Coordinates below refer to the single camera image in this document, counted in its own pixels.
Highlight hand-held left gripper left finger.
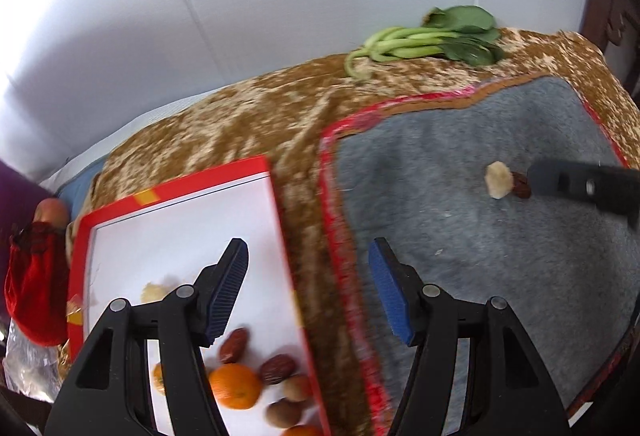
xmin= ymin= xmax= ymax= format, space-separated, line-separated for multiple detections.
xmin=45 ymin=238 xmax=250 ymax=436

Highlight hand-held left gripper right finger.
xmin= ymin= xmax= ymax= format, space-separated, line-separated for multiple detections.
xmin=368 ymin=237 xmax=571 ymax=436

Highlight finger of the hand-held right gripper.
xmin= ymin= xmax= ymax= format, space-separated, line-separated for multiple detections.
xmin=526 ymin=159 xmax=640 ymax=231

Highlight red jujube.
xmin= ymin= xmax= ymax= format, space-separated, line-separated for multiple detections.
xmin=218 ymin=327 xmax=250 ymax=364
xmin=511 ymin=172 xmax=533 ymax=201
xmin=258 ymin=354 xmax=297 ymax=385

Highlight peeled banana piece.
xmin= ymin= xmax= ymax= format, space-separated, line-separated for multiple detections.
xmin=140 ymin=282 xmax=176 ymax=304
xmin=485 ymin=161 xmax=515 ymax=200

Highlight red and white box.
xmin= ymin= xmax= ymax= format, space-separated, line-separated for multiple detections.
xmin=66 ymin=155 xmax=332 ymax=436

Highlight brown longan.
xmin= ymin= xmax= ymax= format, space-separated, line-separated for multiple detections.
xmin=282 ymin=375 xmax=315 ymax=403
xmin=266 ymin=398 xmax=304 ymax=429

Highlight grey mat with red edge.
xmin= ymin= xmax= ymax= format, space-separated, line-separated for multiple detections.
xmin=317 ymin=74 xmax=640 ymax=436

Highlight brown gold velvet cloth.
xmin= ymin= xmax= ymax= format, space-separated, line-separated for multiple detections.
xmin=85 ymin=28 xmax=640 ymax=436

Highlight dark wooden furniture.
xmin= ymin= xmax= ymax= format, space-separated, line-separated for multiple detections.
xmin=582 ymin=0 xmax=640 ymax=99

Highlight blue grey cloth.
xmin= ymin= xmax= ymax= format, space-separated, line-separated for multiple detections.
xmin=52 ymin=155 xmax=108 ymax=219

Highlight green choy sum bunch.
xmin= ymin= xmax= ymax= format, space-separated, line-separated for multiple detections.
xmin=345 ymin=6 xmax=506 ymax=80

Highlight red cloth bag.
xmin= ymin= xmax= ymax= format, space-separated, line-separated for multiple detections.
xmin=4 ymin=221 xmax=71 ymax=348

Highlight reddish apple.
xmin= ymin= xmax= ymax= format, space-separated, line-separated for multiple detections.
xmin=34 ymin=198 xmax=71 ymax=229

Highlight clear plastic bag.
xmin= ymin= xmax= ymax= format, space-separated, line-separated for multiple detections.
xmin=2 ymin=321 xmax=63 ymax=404

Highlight purple cloth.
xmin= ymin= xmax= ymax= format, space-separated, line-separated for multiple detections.
xmin=0 ymin=158 xmax=41 ymax=237

